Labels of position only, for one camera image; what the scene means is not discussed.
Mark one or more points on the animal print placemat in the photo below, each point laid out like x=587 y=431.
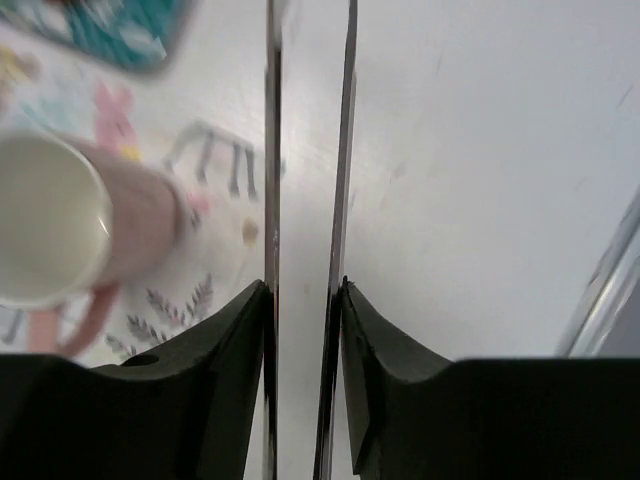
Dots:
x=220 y=175

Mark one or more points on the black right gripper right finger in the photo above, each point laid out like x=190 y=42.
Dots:
x=413 y=414

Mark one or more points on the pink mug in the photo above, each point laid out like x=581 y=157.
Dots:
x=76 y=223

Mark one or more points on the teal floral serving tray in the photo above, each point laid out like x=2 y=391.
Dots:
x=133 y=36

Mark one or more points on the metal tongs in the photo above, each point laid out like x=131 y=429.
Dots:
x=331 y=344

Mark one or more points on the aluminium table frame rail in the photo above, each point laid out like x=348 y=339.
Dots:
x=606 y=320

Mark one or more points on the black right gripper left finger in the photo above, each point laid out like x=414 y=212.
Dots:
x=181 y=410

